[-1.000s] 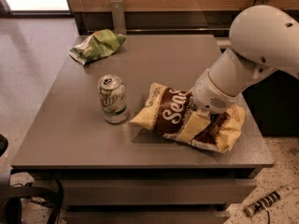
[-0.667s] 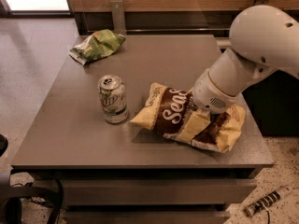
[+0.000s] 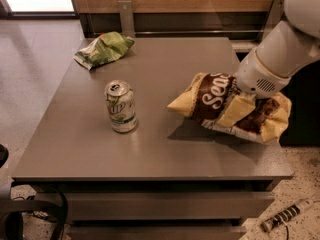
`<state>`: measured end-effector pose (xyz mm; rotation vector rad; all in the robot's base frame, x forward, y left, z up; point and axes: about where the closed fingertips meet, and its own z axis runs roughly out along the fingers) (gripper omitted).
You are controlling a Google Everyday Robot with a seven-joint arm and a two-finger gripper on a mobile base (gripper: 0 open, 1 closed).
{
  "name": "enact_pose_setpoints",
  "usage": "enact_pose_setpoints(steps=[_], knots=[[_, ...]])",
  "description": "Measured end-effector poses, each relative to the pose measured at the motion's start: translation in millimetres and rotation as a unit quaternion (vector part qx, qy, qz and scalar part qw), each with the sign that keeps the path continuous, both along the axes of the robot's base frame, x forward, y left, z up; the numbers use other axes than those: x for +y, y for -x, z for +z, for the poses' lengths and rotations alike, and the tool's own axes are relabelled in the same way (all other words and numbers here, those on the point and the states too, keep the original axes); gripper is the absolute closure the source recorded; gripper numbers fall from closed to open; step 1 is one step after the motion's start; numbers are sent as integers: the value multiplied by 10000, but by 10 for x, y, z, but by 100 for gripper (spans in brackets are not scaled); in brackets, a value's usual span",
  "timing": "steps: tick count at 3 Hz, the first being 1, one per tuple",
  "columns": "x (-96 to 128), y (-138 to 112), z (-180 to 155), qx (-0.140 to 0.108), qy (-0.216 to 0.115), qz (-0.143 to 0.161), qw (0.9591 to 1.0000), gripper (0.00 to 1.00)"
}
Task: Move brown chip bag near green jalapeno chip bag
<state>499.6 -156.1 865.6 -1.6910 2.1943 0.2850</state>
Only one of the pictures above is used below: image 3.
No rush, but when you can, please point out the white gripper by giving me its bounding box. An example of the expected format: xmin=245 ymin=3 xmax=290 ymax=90
xmin=216 ymin=48 xmax=291 ymax=127

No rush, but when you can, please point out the brown sea salt chip bag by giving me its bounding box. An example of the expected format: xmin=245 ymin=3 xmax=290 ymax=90
xmin=167 ymin=73 xmax=292 ymax=143

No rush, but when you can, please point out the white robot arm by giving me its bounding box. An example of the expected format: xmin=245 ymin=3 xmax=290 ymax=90
xmin=217 ymin=0 xmax=320 ymax=127

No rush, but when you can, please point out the green jalapeno chip bag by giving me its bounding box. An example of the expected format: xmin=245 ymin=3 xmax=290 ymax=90
xmin=73 ymin=32 xmax=135 ymax=70

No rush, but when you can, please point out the upper grey drawer front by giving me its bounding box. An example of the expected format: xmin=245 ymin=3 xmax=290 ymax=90
xmin=65 ymin=192 xmax=274 ymax=221

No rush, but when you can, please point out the grey drawer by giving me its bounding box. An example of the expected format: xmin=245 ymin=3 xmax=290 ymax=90
xmin=67 ymin=226 xmax=246 ymax=240
xmin=65 ymin=192 xmax=274 ymax=221

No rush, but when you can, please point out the white power strip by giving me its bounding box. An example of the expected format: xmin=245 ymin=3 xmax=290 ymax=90
xmin=261 ymin=199 xmax=314 ymax=233

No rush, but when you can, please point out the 7up soda can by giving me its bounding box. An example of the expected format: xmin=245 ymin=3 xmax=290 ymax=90
xmin=104 ymin=80 xmax=137 ymax=133

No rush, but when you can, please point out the lower grey drawer front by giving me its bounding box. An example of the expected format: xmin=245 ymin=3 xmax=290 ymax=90
xmin=67 ymin=226 xmax=246 ymax=240

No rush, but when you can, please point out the black chair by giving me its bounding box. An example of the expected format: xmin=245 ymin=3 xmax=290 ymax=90
xmin=0 ymin=143 xmax=69 ymax=240

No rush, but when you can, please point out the metal rail on wall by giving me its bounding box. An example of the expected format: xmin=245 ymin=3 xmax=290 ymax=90
xmin=135 ymin=29 xmax=263 ymax=35

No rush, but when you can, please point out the right metal wall bracket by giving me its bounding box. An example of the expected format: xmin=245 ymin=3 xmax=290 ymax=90
xmin=259 ymin=0 xmax=284 ymax=41

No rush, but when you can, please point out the metal wall bracket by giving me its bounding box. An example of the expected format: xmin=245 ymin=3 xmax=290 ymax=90
xmin=118 ymin=0 xmax=135 ymax=37
xmin=259 ymin=0 xmax=284 ymax=41

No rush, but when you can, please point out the left metal wall bracket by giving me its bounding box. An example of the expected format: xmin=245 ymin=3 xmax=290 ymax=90
xmin=118 ymin=0 xmax=135 ymax=37

